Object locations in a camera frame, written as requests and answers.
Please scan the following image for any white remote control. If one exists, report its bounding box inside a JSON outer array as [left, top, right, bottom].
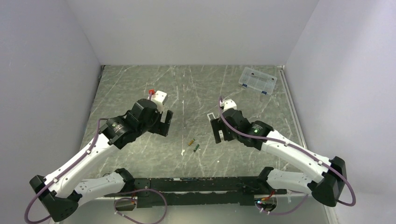
[[207, 112, 222, 121]]

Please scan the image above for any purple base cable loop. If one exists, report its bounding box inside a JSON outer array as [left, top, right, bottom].
[[113, 189, 168, 224]]

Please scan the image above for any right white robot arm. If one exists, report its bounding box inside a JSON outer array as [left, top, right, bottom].
[[210, 109, 347, 207]]

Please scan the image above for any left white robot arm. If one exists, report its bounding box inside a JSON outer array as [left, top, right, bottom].
[[29, 93, 173, 222]]

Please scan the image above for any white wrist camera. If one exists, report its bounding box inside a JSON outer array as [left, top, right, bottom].
[[148, 89, 168, 113], [220, 99, 237, 112]]

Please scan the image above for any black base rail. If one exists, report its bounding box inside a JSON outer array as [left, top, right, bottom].
[[103, 176, 288, 208]]

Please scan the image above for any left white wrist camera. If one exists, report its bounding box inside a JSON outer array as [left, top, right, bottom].
[[148, 89, 168, 113]]

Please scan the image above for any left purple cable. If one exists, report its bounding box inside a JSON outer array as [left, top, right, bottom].
[[24, 119, 109, 224]]

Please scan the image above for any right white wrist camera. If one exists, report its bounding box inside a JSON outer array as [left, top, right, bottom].
[[220, 99, 237, 112]]

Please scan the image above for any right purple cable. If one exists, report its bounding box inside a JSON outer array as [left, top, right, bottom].
[[218, 96, 356, 207]]

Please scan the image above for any clear plastic organizer box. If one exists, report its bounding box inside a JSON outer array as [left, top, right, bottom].
[[238, 67, 277, 95]]

